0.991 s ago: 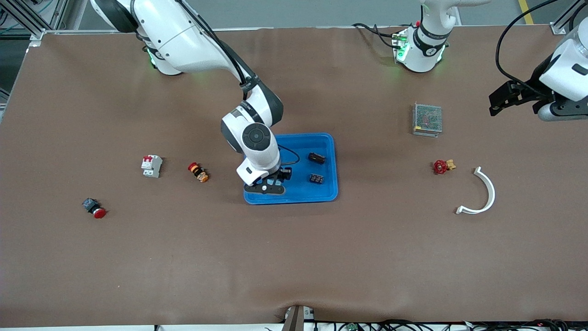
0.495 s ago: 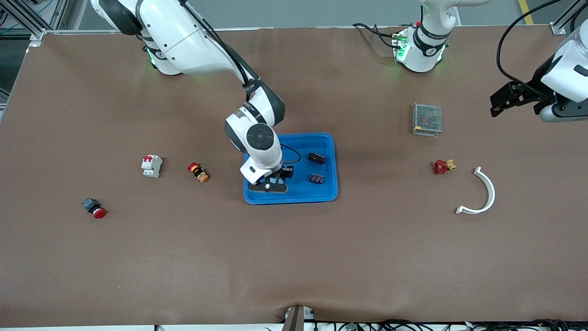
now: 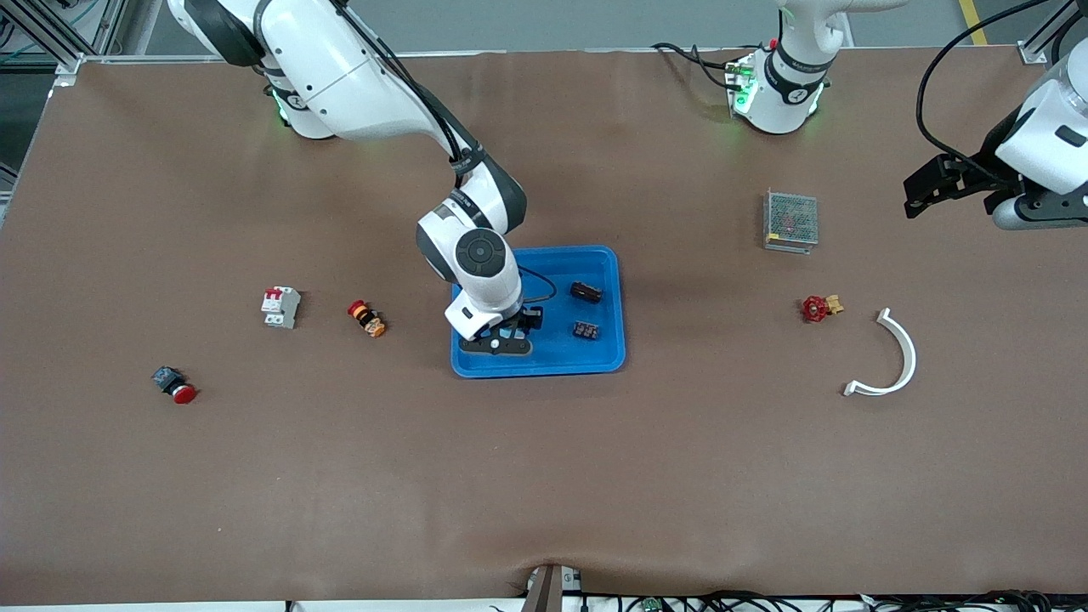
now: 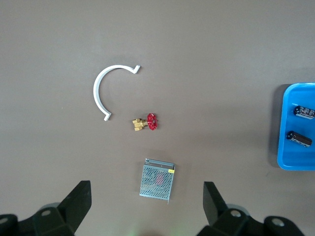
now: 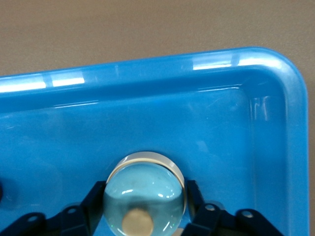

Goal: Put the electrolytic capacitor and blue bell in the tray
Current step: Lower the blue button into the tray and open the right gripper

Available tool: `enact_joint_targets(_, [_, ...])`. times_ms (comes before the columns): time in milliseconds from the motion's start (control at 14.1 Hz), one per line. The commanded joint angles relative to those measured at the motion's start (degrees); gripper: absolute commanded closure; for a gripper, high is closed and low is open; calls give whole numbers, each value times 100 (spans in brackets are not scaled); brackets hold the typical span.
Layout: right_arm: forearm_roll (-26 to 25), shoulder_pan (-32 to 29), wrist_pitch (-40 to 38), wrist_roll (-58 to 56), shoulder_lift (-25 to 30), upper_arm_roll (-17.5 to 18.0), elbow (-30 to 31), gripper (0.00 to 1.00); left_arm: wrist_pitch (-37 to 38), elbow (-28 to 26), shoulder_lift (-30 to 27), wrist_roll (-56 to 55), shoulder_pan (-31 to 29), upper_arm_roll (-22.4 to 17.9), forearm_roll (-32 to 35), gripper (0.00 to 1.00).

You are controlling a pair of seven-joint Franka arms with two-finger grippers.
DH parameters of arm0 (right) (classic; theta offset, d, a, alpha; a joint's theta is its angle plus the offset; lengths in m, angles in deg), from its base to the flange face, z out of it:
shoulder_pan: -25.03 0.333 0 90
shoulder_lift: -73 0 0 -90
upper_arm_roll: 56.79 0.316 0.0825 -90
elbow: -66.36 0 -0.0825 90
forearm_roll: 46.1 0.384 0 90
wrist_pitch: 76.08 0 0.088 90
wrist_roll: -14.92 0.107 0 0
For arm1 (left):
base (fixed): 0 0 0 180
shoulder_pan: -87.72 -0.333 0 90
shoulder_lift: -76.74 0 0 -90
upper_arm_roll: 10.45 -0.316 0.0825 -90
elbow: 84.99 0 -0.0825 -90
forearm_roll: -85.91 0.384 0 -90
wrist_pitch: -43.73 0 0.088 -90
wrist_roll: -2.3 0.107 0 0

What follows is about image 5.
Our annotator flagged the blue plastic tray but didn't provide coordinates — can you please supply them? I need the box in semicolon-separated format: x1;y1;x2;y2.
0;46;310;236

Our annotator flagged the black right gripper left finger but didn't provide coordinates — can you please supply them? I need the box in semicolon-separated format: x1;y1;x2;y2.
0;180;108;236

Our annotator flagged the blue dome bell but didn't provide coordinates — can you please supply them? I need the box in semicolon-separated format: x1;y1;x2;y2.
103;151;187;236

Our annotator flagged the brown table cover mat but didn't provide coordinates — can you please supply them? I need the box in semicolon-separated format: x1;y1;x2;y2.
0;0;315;236

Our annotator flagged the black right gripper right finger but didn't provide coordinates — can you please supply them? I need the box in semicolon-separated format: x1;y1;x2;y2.
182;179;284;236

